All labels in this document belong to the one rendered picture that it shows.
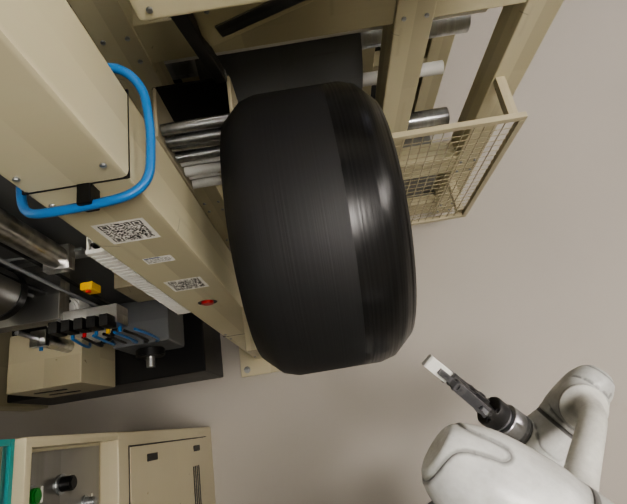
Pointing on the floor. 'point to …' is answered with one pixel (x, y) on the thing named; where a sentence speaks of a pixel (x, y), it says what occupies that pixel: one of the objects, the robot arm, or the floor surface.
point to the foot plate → (254, 365)
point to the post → (91, 150)
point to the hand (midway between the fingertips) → (437, 368)
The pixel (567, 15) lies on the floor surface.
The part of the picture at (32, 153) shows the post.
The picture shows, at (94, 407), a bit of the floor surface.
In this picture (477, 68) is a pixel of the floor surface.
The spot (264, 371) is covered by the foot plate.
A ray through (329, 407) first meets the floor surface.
